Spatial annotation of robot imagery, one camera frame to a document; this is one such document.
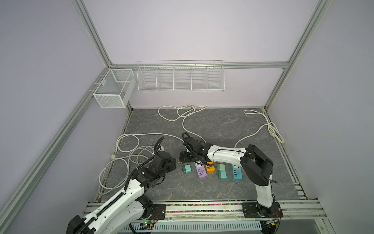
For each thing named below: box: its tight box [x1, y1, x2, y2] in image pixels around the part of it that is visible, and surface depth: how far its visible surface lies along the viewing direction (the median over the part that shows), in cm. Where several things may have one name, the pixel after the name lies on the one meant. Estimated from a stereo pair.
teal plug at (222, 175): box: [217, 171, 228, 180], surface depth 86 cm
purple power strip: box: [194, 160, 207, 178], surface depth 86 cm
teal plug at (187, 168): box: [183, 164, 193, 174], surface depth 88 cm
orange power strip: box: [205, 161, 215, 174], surface depth 87 cm
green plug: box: [217, 163, 225, 172], surface depth 88 cm
